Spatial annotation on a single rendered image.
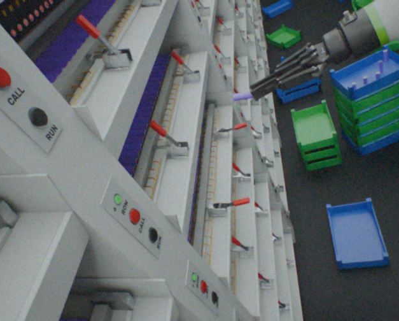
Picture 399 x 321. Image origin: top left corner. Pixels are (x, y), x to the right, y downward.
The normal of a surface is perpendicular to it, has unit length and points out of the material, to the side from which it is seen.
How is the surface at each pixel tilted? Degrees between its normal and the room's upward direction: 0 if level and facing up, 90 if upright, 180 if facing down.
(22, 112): 90
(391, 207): 0
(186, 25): 90
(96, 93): 18
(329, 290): 0
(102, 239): 90
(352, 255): 0
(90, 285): 90
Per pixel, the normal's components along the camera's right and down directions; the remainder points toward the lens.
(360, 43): -0.21, 0.58
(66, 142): 0.91, -0.24
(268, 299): -0.12, -0.71
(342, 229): -0.41, -0.66
